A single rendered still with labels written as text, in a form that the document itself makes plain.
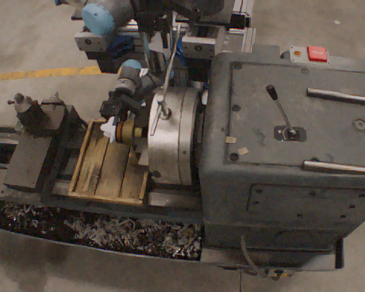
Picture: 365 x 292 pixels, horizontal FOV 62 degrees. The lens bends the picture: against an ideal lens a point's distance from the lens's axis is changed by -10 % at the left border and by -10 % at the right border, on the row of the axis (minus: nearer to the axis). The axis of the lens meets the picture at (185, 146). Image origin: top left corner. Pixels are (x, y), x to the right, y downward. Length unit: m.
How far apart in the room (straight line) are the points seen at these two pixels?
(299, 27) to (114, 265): 2.59
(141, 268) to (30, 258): 0.77
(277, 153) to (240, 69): 0.30
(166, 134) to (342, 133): 0.48
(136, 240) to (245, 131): 0.80
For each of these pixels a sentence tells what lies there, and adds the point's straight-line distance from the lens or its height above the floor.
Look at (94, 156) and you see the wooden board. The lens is 1.36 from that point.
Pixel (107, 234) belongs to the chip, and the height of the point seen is 0.57.
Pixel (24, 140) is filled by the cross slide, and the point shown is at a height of 0.97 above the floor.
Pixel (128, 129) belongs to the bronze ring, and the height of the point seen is 1.12.
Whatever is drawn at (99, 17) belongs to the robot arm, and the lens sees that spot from 1.06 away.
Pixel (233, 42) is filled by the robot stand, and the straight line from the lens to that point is 2.72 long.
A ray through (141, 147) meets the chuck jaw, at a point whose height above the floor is 1.11.
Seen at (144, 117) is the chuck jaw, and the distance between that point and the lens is 1.07.
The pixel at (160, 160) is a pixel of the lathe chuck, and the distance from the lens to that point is 0.96.
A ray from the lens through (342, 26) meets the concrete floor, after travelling 3.48.
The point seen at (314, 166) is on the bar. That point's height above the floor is 1.27.
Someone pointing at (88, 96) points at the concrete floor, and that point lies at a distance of 2.83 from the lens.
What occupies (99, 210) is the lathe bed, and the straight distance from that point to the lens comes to 1.45.
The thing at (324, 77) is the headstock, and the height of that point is 1.26.
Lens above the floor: 1.98
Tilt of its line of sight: 58 degrees down
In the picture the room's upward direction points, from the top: 10 degrees counter-clockwise
